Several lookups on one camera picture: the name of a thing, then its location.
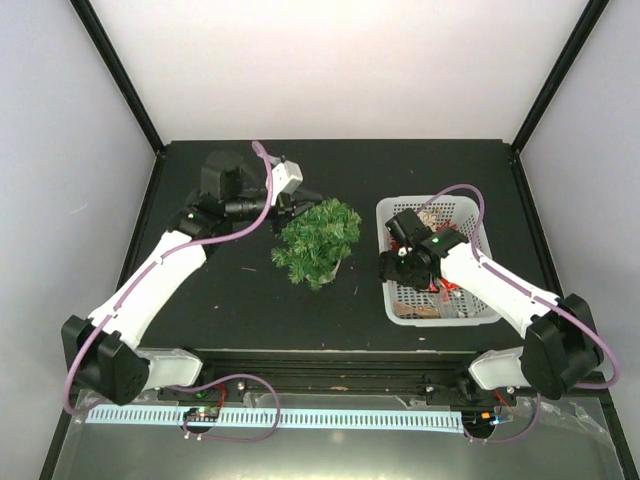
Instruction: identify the black frame post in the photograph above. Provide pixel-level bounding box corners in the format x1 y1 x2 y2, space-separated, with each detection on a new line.
70 0 165 154
511 0 610 154

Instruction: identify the left circuit board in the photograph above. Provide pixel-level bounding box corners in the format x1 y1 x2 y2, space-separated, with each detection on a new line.
183 407 219 422

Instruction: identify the right circuit board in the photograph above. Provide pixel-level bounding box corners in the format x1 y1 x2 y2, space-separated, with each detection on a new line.
462 411 515 427

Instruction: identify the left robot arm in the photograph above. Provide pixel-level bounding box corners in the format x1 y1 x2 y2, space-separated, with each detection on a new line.
61 141 323 412

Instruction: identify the circuit board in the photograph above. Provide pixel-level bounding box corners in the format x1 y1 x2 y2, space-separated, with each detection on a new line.
462 411 515 427
183 407 219 422

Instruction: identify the left black frame post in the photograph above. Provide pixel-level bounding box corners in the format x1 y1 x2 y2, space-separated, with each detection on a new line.
70 0 165 154

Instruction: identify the white slotted cable duct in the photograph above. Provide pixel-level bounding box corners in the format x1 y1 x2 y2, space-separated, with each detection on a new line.
85 405 464 434

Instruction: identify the red ribbon bow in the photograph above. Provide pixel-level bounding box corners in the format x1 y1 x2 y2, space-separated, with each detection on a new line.
428 278 462 299

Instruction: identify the white plastic basket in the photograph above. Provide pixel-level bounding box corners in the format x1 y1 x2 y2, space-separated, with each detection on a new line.
376 195 500 328

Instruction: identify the right black frame post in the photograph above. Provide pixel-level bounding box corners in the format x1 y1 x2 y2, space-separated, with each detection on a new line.
511 0 610 154

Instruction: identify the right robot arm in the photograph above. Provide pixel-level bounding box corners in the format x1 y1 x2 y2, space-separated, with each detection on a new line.
379 209 604 403

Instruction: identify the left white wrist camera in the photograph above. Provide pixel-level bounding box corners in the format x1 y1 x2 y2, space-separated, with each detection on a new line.
272 161 303 195

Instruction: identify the small green christmas tree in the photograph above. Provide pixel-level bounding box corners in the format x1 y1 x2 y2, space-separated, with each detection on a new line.
271 198 362 291

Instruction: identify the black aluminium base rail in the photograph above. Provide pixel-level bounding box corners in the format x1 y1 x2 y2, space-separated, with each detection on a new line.
196 350 516 410

